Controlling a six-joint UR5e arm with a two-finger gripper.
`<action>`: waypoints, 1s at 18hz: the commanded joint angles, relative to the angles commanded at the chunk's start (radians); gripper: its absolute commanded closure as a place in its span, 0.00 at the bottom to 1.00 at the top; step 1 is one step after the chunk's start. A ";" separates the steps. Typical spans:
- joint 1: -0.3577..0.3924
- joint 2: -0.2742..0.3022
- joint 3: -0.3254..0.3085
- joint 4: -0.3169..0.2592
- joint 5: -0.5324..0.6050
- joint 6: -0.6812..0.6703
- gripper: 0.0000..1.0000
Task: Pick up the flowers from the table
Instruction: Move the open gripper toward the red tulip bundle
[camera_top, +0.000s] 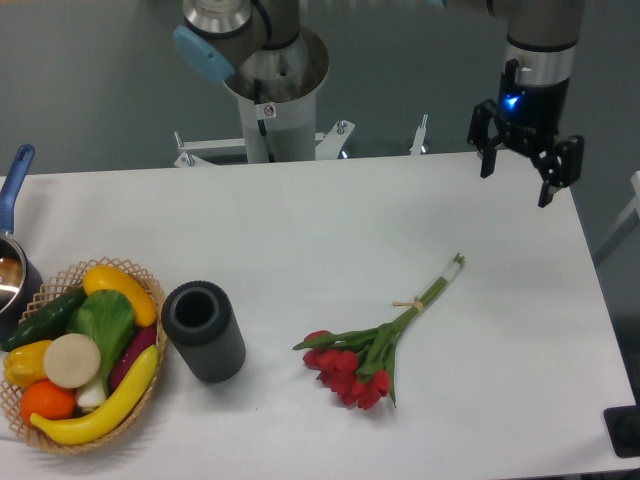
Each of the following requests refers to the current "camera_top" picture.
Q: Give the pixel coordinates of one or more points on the green cucumber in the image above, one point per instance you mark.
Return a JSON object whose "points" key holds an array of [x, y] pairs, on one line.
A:
{"points": [[46, 323]]}

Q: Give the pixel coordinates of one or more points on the purple eggplant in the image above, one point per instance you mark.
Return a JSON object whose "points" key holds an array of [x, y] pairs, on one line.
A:
{"points": [[141, 340]]}

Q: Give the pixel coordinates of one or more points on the blue handled saucepan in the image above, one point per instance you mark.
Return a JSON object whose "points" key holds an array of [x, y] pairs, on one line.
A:
{"points": [[20, 280]]}

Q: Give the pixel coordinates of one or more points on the black device at edge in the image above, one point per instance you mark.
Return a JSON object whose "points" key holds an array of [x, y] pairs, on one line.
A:
{"points": [[623, 428]]}

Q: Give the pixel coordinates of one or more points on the green leafy bok choy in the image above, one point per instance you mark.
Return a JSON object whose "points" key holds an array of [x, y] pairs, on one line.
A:
{"points": [[106, 317]]}

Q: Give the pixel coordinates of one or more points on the long yellow banana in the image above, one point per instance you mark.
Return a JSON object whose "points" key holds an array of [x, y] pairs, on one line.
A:
{"points": [[112, 412]]}

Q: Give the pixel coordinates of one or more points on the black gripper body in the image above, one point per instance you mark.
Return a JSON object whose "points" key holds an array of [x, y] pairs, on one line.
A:
{"points": [[527, 116]]}

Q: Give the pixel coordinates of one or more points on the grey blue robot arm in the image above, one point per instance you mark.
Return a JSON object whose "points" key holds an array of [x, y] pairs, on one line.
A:
{"points": [[542, 35]]}

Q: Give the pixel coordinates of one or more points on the white frame at right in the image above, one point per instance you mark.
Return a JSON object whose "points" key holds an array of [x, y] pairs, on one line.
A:
{"points": [[621, 227]]}

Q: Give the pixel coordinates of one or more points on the yellow bell pepper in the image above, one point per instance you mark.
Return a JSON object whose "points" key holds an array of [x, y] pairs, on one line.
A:
{"points": [[24, 366]]}

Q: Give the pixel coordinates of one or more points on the dark grey ribbed vase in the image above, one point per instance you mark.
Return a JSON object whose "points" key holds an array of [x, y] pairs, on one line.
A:
{"points": [[199, 319]]}

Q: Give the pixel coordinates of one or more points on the woven wicker basket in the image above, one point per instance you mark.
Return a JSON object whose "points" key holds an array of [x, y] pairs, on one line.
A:
{"points": [[64, 282]]}

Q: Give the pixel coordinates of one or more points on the orange fruit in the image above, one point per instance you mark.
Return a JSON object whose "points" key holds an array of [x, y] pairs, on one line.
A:
{"points": [[48, 400]]}

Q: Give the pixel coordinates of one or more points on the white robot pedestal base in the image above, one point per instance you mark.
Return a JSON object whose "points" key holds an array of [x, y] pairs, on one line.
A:
{"points": [[276, 92]]}

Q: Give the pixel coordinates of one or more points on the red tulip bouquet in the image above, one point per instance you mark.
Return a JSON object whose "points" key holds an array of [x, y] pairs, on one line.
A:
{"points": [[358, 366]]}

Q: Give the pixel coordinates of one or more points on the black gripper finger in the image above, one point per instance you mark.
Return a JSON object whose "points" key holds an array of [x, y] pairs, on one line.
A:
{"points": [[479, 137], [559, 166]]}

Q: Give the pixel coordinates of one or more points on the yellow squash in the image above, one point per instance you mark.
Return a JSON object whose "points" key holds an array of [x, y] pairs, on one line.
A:
{"points": [[106, 277]]}

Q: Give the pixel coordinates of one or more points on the beige round disc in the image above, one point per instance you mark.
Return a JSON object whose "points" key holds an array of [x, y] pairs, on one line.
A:
{"points": [[71, 361]]}

